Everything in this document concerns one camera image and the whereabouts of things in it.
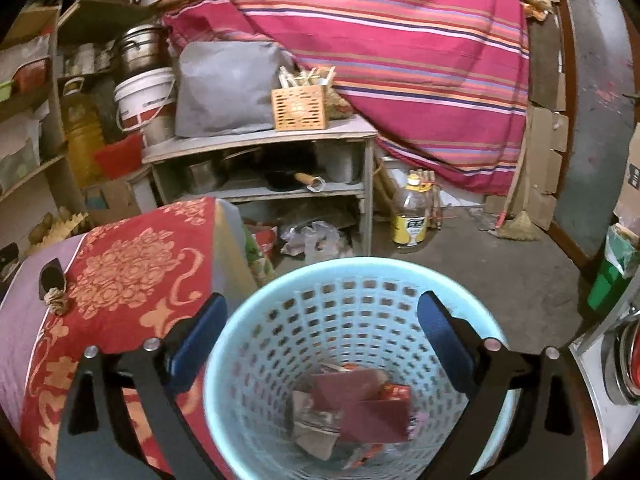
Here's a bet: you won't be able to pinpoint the white plastic bucket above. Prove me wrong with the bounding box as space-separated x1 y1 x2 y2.
114 67 177 146

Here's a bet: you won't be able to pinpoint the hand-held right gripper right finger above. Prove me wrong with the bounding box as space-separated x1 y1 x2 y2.
416 290 587 480

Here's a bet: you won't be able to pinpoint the metal bowl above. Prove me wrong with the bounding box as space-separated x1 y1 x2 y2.
602 310 640 406

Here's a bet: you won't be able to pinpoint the torn dark red cardboard box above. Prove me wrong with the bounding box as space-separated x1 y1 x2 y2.
310 367 392 411

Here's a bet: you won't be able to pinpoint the green box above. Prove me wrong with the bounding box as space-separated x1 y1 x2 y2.
586 225 640 313

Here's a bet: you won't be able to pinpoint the silver packet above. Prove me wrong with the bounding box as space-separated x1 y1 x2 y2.
291 391 343 461

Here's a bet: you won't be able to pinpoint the crumpled brown paper ball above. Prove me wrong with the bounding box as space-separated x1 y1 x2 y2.
44 287 72 317

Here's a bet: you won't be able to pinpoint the wooden wall shelf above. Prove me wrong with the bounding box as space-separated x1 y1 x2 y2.
0 5 71 261

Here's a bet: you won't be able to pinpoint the black pan with wooden handle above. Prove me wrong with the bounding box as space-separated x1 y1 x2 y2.
262 167 328 195

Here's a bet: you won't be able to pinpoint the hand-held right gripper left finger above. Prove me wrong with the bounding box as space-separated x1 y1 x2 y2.
54 293 229 480

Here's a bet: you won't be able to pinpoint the light blue plastic basket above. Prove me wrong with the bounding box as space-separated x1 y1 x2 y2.
202 257 516 480

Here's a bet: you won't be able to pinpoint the red plastic basin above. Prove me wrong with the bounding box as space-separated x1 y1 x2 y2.
92 132 146 181

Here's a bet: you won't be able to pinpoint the wooden shelf stand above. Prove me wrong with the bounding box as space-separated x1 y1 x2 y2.
141 114 379 256

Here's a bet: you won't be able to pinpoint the orange snack wrapper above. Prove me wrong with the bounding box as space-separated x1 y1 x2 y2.
380 381 412 403

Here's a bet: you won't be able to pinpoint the crumpled clear plastic bag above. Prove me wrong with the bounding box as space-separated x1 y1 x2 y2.
279 220 353 258

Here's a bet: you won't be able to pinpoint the grey cloth cover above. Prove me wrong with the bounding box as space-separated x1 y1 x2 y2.
174 41 297 138

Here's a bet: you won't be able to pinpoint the straw broom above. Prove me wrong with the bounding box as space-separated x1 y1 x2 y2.
495 150 543 242

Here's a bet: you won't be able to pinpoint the yellow oil jug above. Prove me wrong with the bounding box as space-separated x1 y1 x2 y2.
60 77 108 188

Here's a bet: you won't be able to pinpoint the flattened cardboard boxes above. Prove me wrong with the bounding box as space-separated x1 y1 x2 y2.
525 105 571 231

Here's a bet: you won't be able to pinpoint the wooden chopstick holder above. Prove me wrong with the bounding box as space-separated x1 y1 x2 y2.
271 85 328 132

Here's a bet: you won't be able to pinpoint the pink striped blanket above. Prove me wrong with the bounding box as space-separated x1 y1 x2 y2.
152 0 532 196

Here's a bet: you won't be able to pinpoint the clear oil bottle yellow label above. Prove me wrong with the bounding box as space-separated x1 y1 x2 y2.
390 172 432 254

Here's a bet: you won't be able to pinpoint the cardboard box with blue label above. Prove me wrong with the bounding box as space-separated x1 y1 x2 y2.
85 175 143 226

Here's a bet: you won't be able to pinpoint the dark red card sheet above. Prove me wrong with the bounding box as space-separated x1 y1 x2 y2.
339 399 413 445

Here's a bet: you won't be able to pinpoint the large metal pot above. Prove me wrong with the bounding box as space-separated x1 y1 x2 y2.
115 24 170 77

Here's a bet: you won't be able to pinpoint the small metal pot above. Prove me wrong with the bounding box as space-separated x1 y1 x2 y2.
182 157 226 196

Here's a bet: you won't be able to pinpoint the red gold-patterned cloth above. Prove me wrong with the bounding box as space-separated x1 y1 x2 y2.
20 197 273 480

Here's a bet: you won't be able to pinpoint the yellow foam egg tray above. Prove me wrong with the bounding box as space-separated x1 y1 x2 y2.
40 207 91 246

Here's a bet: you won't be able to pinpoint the bundle of wooden chopsticks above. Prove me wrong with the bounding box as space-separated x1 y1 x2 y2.
279 64 337 92

